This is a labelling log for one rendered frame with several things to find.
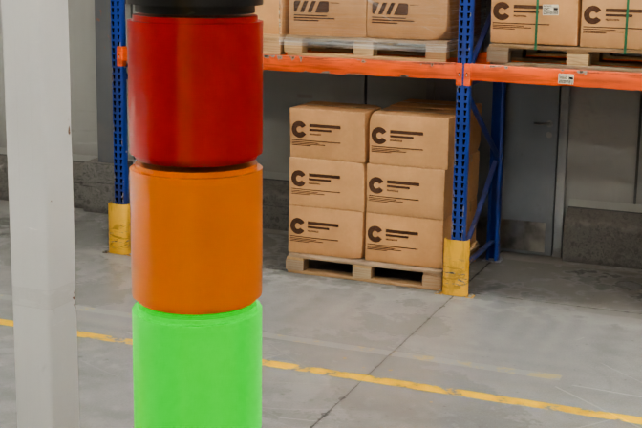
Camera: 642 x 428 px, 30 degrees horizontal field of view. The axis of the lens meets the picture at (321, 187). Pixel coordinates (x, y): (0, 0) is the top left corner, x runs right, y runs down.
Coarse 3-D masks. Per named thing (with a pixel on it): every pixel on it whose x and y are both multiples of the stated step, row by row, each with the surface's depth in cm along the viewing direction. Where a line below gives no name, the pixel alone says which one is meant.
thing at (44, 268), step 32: (32, 0) 287; (64, 0) 295; (32, 32) 289; (64, 32) 297; (32, 64) 291; (64, 64) 298; (32, 96) 292; (64, 96) 299; (32, 128) 294; (64, 128) 300; (32, 160) 296; (64, 160) 302; (32, 192) 297; (64, 192) 303; (32, 224) 299; (64, 224) 304; (32, 256) 301; (64, 256) 305; (32, 288) 303; (64, 288) 306; (32, 320) 304; (64, 320) 308; (32, 352) 306; (64, 352) 309; (32, 384) 308; (64, 384) 310; (32, 416) 310; (64, 416) 312
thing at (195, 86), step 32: (128, 32) 43; (160, 32) 42; (192, 32) 42; (224, 32) 42; (256, 32) 43; (128, 64) 44; (160, 64) 42; (192, 64) 42; (224, 64) 42; (256, 64) 44; (128, 96) 44; (160, 96) 42; (192, 96) 42; (224, 96) 43; (256, 96) 44; (160, 128) 43; (192, 128) 42; (224, 128) 43; (256, 128) 44; (160, 160) 43; (192, 160) 43; (224, 160) 43
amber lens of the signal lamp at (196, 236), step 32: (256, 160) 46; (160, 192) 43; (192, 192) 43; (224, 192) 43; (256, 192) 44; (160, 224) 43; (192, 224) 43; (224, 224) 43; (256, 224) 45; (160, 256) 44; (192, 256) 43; (224, 256) 44; (256, 256) 45; (160, 288) 44; (192, 288) 44; (224, 288) 44; (256, 288) 45
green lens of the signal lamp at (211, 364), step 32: (160, 320) 44; (192, 320) 44; (224, 320) 44; (256, 320) 45; (160, 352) 44; (192, 352) 44; (224, 352) 44; (256, 352) 46; (160, 384) 45; (192, 384) 44; (224, 384) 45; (256, 384) 46; (160, 416) 45; (192, 416) 45; (224, 416) 45; (256, 416) 46
